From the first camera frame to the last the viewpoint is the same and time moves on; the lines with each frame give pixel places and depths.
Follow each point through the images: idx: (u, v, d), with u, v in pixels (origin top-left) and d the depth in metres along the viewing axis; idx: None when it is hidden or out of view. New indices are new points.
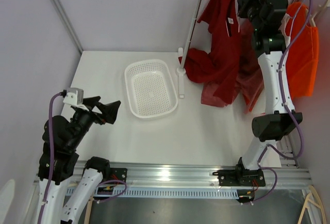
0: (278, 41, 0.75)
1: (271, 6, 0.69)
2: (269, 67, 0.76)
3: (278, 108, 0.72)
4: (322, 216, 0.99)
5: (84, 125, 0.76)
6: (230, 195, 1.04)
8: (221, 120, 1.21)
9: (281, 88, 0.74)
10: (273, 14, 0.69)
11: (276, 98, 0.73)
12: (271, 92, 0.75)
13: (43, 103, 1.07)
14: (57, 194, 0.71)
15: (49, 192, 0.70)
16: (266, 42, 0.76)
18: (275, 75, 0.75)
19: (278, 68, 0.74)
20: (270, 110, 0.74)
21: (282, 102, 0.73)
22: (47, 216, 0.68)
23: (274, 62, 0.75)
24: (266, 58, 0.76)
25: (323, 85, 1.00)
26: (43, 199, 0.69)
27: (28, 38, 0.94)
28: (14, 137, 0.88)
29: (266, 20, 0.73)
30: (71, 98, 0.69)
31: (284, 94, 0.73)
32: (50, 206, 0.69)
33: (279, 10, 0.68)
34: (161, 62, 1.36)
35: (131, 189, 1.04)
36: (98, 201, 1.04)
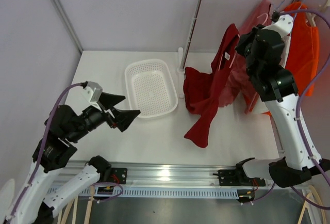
0: (286, 80, 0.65)
1: (267, 44, 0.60)
2: (284, 115, 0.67)
3: (306, 163, 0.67)
4: (321, 215, 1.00)
5: (92, 122, 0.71)
6: (230, 195, 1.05)
8: (221, 121, 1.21)
9: (304, 141, 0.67)
10: (271, 51, 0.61)
11: (301, 152, 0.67)
12: (294, 145, 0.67)
13: (43, 103, 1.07)
14: (42, 182, 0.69)
15: (35, 176, 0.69)
16: (275, 85, 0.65)
18: (293, 125, 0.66)
19: (296, 115, 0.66)
20: (296, 165, 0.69)
21: (309, 155, 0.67)
22: (27, 200, 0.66)
23: (289, 109, 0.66)
24: (280, 107, 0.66)
25: (323, 85, 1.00)
26: (28, 181, 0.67)
27: (28, 38, 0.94)
28: (14, 137, 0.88)
29: (265, 59, 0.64)
30: (88, 94, 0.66)
31: (309, 145, 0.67)
32: (33, 190, 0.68)
33: (277, 46, 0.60)
34: (161, 62, 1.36)
35: (131, 189, 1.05)
36: (97, 201, 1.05)
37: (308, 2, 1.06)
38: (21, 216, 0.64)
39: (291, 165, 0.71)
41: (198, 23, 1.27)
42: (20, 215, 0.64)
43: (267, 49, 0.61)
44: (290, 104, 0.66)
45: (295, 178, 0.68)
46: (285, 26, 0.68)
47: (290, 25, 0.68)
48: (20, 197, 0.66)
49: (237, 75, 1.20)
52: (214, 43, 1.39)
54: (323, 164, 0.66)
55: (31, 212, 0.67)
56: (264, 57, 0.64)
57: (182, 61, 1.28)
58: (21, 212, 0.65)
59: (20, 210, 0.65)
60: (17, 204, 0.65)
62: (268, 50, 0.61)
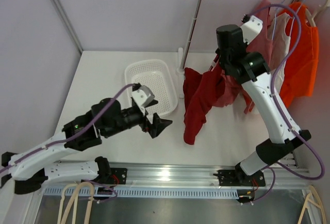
0: (258, 61, 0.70)
1: (227, 32, 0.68)
2: (261, 94, 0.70)
3: (287, 135, 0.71)
4: (321, 216, 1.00)
5: (130, 121, 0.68)
6: (230, 195, 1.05)
8: (221, 120, 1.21)
9: (282, 114, 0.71)
10: (231, 36, 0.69)
11: (281, 125, 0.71)
12: (273, 121, 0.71)
13: (42, 103, 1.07)
14: (55, 153, 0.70)
15: (54, 145, 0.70)
16: (248, 66, 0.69)
18: (270, 100, 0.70)
19: (271, 92, 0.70)
20: (279, 138, 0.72)
21: (289, 127, 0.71)
22: (31, 160, 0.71)
23: (264, 87, 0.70)
24: (256, 86, 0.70)
25: (323, 85, 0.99)
26: (46, 145, 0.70)
27: (28, 38, 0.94)
28: (13, 138, 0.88)
29: (230, 47, 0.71)
30: (139, 96, 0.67)
31: (286, 118, 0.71)
32: (45, 154, 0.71)
33: (234, 32, 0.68)
34: (161, 62, 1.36)
35: (131, 189, 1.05)
36: (98, 201, 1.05)
37: (308, 2, 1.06)
38: (20, 170, 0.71)
39: (274, 141, 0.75)
41: (198, 24, 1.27)
42: (19, 168, 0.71)
43: (228, 37, 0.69)
44: (264, 82, 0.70)
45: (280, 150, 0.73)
46: (254, 27, 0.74)
47: (259, 26, 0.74)
48: (29, 155, 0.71)
49: None
52: (214, 43, 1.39)
54: (302, 133, 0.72)
55: (28, 171, 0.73)
56: (228, 45, 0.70)
57: (181, 61, 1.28)
58: (21, 166, 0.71)
59: (21, 164, 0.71)
60: (23, 158, 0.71)
62: (229, 37, 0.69)
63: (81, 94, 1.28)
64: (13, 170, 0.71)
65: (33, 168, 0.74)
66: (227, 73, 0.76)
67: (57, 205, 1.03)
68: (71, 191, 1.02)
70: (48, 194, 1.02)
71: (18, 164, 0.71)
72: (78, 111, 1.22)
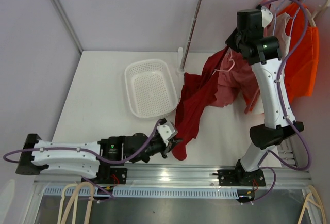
0: (273, 45, 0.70)
1: (247, 13, 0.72)
2: (265, 77, 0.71)
3: (281, 122, 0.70)
4: (321, 216, 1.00)
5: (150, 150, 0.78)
6: (230, 195, 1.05)
8: (220, 120, 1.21)
9: (281, 101, 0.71)
10: (249, 18, 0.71)
11: (277, 111, 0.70)
12: (271, 105, 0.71)
13: (42, 103, 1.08)
14: (84, 158, 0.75)
15: (86, 151, 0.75)
16: (261, 48, 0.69)
18: (273, 85, 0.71)
19: (277, 78, 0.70)
20: (270, 124, 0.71)
21: (283, 114, 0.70)
22: (59, 153, 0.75)
23: (271, 72, 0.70)
24: (263, 68, 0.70)
25: (323, 86, 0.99)
26: (80, 148, 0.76)
27: (28, 38, 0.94)
28: (14, 138, 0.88)
29: (247, 29, 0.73)
30: (165, 131, 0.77)
31: (284, 106, 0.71)
32: (72, 155, 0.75)
33: (254, 13, 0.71)
34: (161, 62, 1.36)
35: (131, 189, 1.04)
36: (98, 200, 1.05)
37: (308, 2, 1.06)
38: (45, 158, 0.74)
39: (266, 124, 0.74)
41: (198, 24, 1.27)
42: (44, 156, 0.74)
43: (246, 18, 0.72)
44: (273, 66, 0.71)
45: (270, 136, 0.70)
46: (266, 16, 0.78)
47: (270, 15, 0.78)
48: (61, 148, 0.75)
49: (237, 75, 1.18)
52: (214, 43, 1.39)
54: (296, 124, 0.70)
55: (48, 161, 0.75)
56: (246, 27, 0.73)
57: (182, 61, 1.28)
58: (47, 155, 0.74)
59: (48, 153, 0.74)
60: (53, 148, 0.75)
62: (248, 18, 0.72)
63: (81, 94, 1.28)
64: (37, 154, 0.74)
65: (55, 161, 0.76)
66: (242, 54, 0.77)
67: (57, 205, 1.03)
68: (71, 191, 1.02)
70: (48, 194, 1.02)
71: (45, 152, 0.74)
72: (77, 111, 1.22)
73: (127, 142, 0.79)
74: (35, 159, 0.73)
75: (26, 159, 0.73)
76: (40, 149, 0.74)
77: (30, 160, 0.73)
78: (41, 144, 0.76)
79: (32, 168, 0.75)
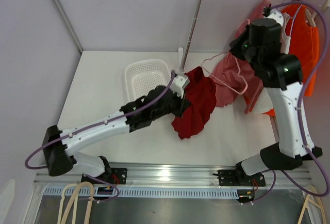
0: (293, 66, 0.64)
1: (265, 27, 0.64)
2: (285, 105, 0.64)
3: (300, 151, 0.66)
4: (321, 216, 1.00)
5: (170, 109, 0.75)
6: (229, 195, 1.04)
8: (220, 120, 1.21)
9: (301, 129, 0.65)
10: (267, 33, 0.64)
11: (297, 140, 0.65)
12: (290, 133, 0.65)
13: (42, 103, 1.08)
14: (115, 128, 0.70)
15: (114, 120, 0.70)
16: (282, 72, 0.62)
18: (293, 113, 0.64)
19: (297, 105, 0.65)
20: (289, 153, 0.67)
21: (303, 144, 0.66)
22: (91, 131, 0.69)
23: (292, 98, 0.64)
24: (283, 95, 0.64)
25: (324, 86, 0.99)
26: (108, 120, 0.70)
27: (28, 38, 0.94)
28: (14, 138, 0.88)
29: (264, 44, 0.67)
30: (180, 81, 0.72)
31: (304, 134, 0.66)
32: (104, 128, 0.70)
33: (274, 29, 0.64)
34: (161, 62, 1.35)
35: (131, 189, 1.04)
36: (98, 200, 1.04)
37: (308, 2, 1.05)
38: (78, 141, 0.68)
39: (283, 151, 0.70)
41: (198, 24, 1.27)
42: (76, 140, 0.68)
43: (264, 33, 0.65)
44: (293, 92, 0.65)
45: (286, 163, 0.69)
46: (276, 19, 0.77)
47: (280, 18, 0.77)
48: (88, 126, 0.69)
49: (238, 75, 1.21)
52: (214, 43, 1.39)
54: (314, 150, 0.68)
55: (81, 145, 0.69)
56: (262, 41, 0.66)
57: (182, 61, 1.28)
58: (79, 138, 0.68)
59: (79, 136, 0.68)
60: (81, 129, 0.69)
62: (266, 33, 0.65)
63: (81, 94, 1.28)
64: (68, 141, 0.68)
65: (86, 144, 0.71)
66: (256, 74, 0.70)
67: (57, 205, 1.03)
68: (71, 191, 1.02)
70: (48, 194, 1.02)
71: (75, 136, 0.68)
72: (77, 111, 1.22)
73: (151, 95, 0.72)
74: (68, 147, 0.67)
75: (59, 149, 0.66)
76: (69, 134, 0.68)
77: (63, 148, 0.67)
78: (66, 130, 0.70)
79: (65, 160, 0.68)
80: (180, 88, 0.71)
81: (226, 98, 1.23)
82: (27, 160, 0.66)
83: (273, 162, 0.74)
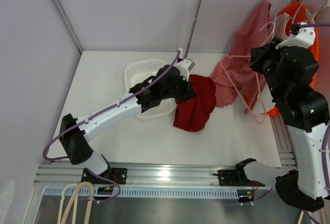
0: (320, 107, 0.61)
1: (300, 65, 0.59)
2: (310, 146, 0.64)
3: (322, 193, 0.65)
4: (322, 216, 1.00)
5: (177, 92, 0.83)
6: (230, 195, 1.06)
8: (221, 120, 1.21)
9: (324, 170, 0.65)
10: (302, 74, 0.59)
11: (319, 182, 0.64)
12: (312, 175, 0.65)
13: (42, 103, 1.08)
14: (128, 109, 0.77)
15: (127, 101, 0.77)
16: (308, 114, 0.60)
18: (316, 155, 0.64)
19: (322, 147, 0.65)
20: (310, 194, 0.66)
21: (326, 185, 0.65)
22: (103, 116, 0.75)
23: (316, 140, 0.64)
24: (308, 137, 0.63)
25: (324, 86, 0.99)
26: (119, 102, 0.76)
27: (28, 38, 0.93)
28: (14, 138, 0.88)
29: (296, 82, 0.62)
30: (186, 64, 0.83)
31: (326, 176, 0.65)
32: (120, 110, 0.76)
33: (310, 68, 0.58)
34: (161, 62, 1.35)
35: (131, 189, 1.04)
36: (98, 201, 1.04)
37: (308, 2, 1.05)
38: (94, 126, 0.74)
39: (302, 191, 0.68)
41: (198, 24, 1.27)
42: (92, 124, 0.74)
43: (299, 72, 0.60)
44: (318, 134, 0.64)
45: (305, 202, 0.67)
46: (306, 38, 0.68)
47: (311, 36, 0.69)
48: (103, 111, 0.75)
49: (237, 76, 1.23)
52: (215, 43, 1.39)
54: None
55: (97, 129, 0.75)
56: (294, 78, 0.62)
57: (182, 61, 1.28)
58: (95, 123, 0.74)
59: (94, 121, 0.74)
60: (96, 114, 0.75)
62: (300, 73, 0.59)
63: (81, 94, 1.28)
64: (86, 127, 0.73)
65: (104, 126, 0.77)
66: (278, 108, 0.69)
67: (57, 205, 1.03)
68: (72, 191, 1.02)
70: (48, 194, 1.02)
71: (91, 121, 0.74)
72: (77, 111, 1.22)
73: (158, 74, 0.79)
74: (86, 132, 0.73)
75: (77, 136, 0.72)
76: (85, 120, 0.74)
77: (81, 134, 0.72)
78: (81, 117, 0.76)
79: (84, 145, 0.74)
80: (186, 73, 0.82)
81: (227, 97, 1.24)
82: (44, 153, 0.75)
83: (287, 196, 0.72)
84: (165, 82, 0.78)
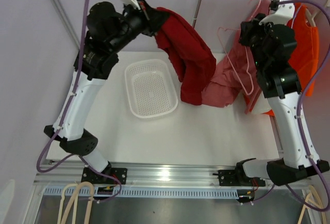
0: (290, 79, 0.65)
1: (279, 41, 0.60)
2: (285, 113, 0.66)
3: (303, 161, 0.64)
4: (321, 215, 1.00)
5: (133, 30, 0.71)
6: (230, 195, 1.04)
8: (220, 120, 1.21)
9: (302, 139, 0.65)
10: (281, 49, 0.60)
11: (299, 149, 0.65)
12: (292, 143, 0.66)
13: (42, 102, 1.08)
14: (85, 92, 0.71)
15: (79, 85, 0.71)
16: (279, 82, 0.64)
18: (293, 122, 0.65)
19: (297, 113, 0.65)
20: (293, 164, 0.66)
21: (307, 154, 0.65)
22: (71, 114, 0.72)
23: (291, 106, 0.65)
24: (281, 104, 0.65)
25: (324, 86, 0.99)
26: (73, 90, 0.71)
27: (28, 38, 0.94)
28: (14, 138, 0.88)
29: (274, 56, 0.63)
30: None
31: (307, 145, 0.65)
32: (79, 98, 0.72)
33: (288, 45, 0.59)
34: (162, 62, 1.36)
35: (131, 189, 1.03)
36: (98, 201, 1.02)
37: (308, 2, 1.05)
38: (69, 127, 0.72)
39: (288, 164, 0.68)
41: (198, 23, 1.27)
42: (67, 127, 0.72)
43: (278, 47, 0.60)
44: (292, 101, 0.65)
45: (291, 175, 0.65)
46: (286, 13, 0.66)
47: (291, 9, 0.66)
48: (66, 110, 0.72)
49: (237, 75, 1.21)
52: (214, 43, 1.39)
54: (320, 164, 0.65)
55: (76, 126, 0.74)
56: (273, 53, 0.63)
57: None
58: (68, 124, 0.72)
59: (67, 122, 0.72)
60: (64, 117, 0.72)
62: (280, 48, 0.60)
63: None
64: (63, 132, 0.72)
65: (80, 122, 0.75)
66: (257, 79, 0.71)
67: (57, 205, 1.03)
68: (71, 191, 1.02)
70: (48, 194, 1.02)
71: (64, 125, 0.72)
72: None
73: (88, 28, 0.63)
74: (68, 136, 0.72)
75: (64, 142, 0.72)
76: (58, 127, 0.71)
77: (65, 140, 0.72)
78: (55, 124, 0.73)
79: (80, 142, 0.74)
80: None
81: (227, 96, 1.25)
82: (39, 168, 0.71)
83: (277, 176, 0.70)
84: (98, 33, 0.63)
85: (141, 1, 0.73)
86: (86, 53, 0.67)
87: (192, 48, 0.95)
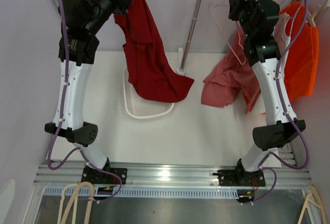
0: (272, 49, 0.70)
1: (264, 14, 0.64)
2: (265, 76, 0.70)
3: (281, 117, 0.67)
4: (322, 216, 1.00)
5: (104, 11, 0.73)
6: (230, 195, 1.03)
8: (220, 119, 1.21)
9: (280, 96, 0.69)
10: (265, 21, 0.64)
11: (277, 107, 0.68)
12: (270, 101, 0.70)
13: (42, 102, 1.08)
14: (78, 79, 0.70)
15: (70, 74, 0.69)
16: (260, 49, 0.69)
18: (272, 83, 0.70)
19: (275, 75, 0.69)
20: (271, 120, 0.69)
21: (283, 111, 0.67)
22: (68, 103, 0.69)
23: (270, 69, 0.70)
24: (262, 67, 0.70)
25: (324, 86, 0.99)
26: (65, 80, 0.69)
27: (29, 40, 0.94)
28: (14, 138, 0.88)
29: (259, 28, 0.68)
30: None
31: (284, 102, 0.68)
32: (72, 87, 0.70)
33: (270, 17, 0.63)
34: None
35: (131, 189, 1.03)
36: (98, 201, 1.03)
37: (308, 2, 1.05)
38: (70, 116, 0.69)
39: (268, 122, 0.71)
41: (198, 23, 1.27)
42: (68, 116, 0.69)
43: (262, 20, 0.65)
44: (271, 65, 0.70)
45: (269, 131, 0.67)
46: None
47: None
48: (63, 99, 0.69)
49: (237, 75, 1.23)
52: (214, 43, 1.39)
54: (297, 122, 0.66)
55: (77, 115, 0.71)
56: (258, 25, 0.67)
57: (182, 61, 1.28)
58: (69, 113, 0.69)
59: (67, 111, 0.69)
60: (63, 107, 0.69)
62: (264, 21, 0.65)
63: None
64: (66, 123, 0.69)
65: (79, 110, 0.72)
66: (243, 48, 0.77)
67: (57, 204, 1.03)
68: (72, 191, 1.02)
70: (48, 194, 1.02)
71: (65, 114, 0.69)
72: None
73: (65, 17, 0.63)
74: (71, 125, 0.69)
75: (69, 132, 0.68)
76: (60, 120, 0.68)
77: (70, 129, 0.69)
78: (55, 117, 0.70)
79: (83, 130, 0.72)
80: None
81: (227, 96, 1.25)
82: (50, 164, 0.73)
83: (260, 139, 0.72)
84: (75, 19, 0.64)
85: None
86: (69, 42, 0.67)
87: (141, 35, 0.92)
